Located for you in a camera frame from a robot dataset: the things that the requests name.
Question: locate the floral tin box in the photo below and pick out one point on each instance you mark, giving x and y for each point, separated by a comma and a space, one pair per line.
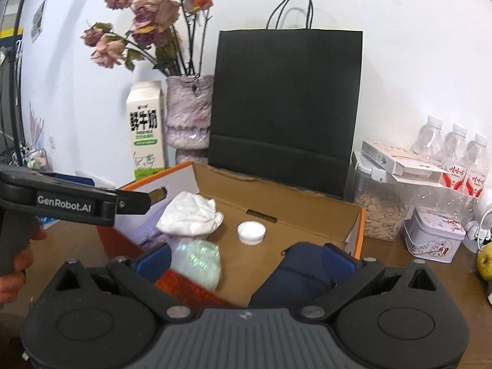
434, 234

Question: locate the orange cardboard box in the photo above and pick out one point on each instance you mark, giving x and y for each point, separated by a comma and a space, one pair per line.
238, 261

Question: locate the person's left hand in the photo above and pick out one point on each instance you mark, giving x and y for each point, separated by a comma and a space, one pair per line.
13, 286

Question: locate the dark blue pouch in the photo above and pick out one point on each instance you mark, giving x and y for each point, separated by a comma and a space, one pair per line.
292, 276

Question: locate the white mini fan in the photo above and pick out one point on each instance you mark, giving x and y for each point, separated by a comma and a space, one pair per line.
482, 215

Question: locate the clear container of seeds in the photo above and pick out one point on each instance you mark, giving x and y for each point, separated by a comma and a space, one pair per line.
382, 211

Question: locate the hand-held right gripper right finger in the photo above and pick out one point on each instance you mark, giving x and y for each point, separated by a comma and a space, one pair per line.
340, 263

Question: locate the wall poster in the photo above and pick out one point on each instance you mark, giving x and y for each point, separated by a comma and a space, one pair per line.
38, 21

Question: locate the white plastic cap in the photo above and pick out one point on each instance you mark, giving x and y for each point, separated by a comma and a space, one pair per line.
251, 232

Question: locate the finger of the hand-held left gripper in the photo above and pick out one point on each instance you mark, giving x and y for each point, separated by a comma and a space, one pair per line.
134, 201

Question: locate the white milk carton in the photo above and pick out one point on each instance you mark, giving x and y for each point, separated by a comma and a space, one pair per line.
146, 130

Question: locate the pink knitted vase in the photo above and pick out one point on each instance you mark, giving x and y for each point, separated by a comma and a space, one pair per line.
190, 115

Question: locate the dried rose bouquet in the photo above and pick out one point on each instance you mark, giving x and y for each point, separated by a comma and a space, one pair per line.
153, 11

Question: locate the flat white carton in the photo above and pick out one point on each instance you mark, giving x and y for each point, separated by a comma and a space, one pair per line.
403, 161

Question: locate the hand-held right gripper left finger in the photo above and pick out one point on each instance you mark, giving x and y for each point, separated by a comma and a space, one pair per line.
153, 263

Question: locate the white cloth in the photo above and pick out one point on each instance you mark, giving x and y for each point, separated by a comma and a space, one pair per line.
190, 215

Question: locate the black paper bag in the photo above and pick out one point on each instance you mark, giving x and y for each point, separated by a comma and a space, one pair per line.
284, 115

